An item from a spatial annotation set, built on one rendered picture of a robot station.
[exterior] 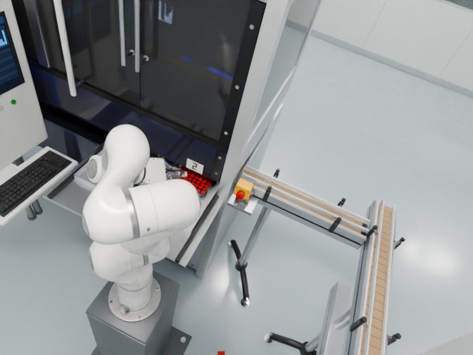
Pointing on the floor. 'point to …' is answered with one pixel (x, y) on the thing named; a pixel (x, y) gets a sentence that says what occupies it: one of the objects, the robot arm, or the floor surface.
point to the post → (246, 116)
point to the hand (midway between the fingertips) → (174, 173)
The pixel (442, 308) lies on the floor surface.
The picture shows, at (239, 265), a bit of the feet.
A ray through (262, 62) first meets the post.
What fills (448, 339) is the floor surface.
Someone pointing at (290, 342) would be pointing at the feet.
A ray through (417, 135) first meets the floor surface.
